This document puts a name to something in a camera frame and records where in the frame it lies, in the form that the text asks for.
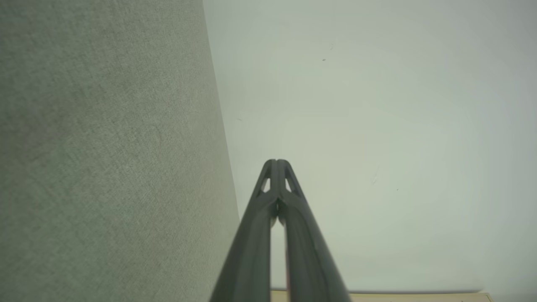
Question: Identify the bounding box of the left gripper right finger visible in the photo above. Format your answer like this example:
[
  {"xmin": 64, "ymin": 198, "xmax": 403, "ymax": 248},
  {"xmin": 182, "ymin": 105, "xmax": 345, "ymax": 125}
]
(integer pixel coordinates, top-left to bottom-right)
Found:
[{"xmin": 278, "ymin": 159, "xmax": 351, "ymax": 302}]

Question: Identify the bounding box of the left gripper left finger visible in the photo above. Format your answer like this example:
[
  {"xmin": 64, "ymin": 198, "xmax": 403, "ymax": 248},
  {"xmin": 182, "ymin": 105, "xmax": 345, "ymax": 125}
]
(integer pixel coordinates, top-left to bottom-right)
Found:
[{"xmin": 210, "ymin": 159, "xmax": 278, "ymax": 302}]

